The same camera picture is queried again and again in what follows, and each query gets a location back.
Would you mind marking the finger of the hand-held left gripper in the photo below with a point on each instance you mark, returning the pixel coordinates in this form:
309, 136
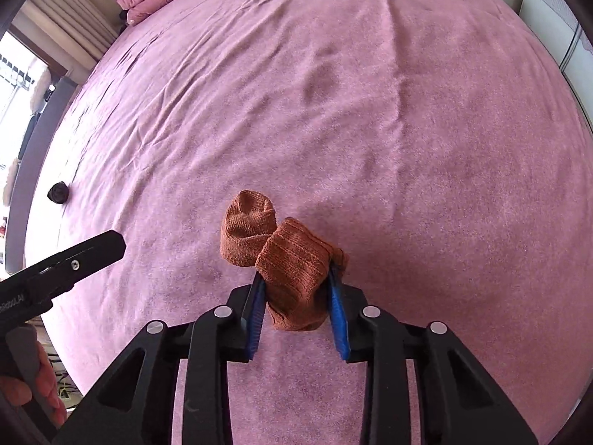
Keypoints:
78, 257

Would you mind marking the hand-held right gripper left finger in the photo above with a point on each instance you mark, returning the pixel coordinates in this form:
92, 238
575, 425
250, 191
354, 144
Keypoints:
257, 324

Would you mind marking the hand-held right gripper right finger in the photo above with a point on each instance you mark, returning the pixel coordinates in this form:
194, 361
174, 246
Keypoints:
338, 324

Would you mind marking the brown ribbed sock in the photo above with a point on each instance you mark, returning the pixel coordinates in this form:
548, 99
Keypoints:
287, 264

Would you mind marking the person's left hand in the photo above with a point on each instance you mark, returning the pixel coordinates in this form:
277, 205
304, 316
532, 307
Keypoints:
51, 389

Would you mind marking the small black crumpled object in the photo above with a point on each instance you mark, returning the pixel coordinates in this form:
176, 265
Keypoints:
58, 192

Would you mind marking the pink bed sheet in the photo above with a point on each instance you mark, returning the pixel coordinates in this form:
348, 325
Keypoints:
352, 116

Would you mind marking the beige curtain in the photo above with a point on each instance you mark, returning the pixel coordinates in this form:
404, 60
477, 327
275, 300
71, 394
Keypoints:
69, 23

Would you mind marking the white wardrobe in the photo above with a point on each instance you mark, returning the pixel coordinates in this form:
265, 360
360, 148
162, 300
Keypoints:
556, 18

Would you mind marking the grey bed frame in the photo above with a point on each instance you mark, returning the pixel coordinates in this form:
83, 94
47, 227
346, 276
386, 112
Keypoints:
37, 148

